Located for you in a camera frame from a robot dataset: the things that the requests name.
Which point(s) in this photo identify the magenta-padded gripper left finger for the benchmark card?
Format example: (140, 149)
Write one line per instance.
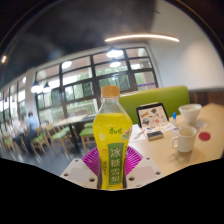
(78, 173)

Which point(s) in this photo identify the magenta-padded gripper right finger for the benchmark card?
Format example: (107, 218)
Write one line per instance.
(145, 171)

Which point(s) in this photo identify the yellow drink bottle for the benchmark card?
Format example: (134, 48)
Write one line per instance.
(111, 133)

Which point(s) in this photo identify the small dark box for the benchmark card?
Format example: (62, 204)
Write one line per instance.
(155, 135)

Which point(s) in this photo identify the white paper sheets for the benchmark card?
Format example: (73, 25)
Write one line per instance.
(136, 133)

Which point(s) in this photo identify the group of wooden green-seat chairs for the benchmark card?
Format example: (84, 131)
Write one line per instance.
(60, 135)

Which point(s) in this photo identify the white mug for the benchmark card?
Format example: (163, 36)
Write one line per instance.
(185, 140)

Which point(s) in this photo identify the wooden dining table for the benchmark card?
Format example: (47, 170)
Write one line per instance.
(68, 120)

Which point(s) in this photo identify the black-framed picture tablet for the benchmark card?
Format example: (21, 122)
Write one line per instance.
(152, 115)

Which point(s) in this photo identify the small blue-capped bottle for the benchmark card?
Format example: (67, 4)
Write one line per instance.
(174, 119)

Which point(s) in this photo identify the person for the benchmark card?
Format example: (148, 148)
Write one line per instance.
(32, 125)

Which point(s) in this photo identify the green upholstered bench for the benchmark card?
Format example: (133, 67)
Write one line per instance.
(146, 100)

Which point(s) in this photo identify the group of pendant lamps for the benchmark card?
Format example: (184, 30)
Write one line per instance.
(114, 53)

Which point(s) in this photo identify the curved linear ceiling light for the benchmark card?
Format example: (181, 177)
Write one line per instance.
(141, 36)

